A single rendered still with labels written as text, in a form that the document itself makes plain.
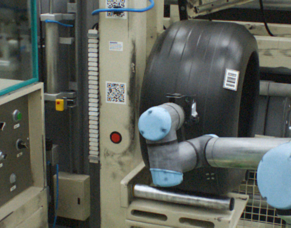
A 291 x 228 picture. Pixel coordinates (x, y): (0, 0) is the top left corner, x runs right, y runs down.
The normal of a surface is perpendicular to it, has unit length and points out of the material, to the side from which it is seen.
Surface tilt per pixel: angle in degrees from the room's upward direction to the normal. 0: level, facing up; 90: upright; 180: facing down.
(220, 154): 86
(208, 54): 43
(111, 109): 90
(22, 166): 90
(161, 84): 65
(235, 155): 86
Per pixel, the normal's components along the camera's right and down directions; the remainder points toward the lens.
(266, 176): -0.78, 0.03
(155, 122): -0.34, 0.12
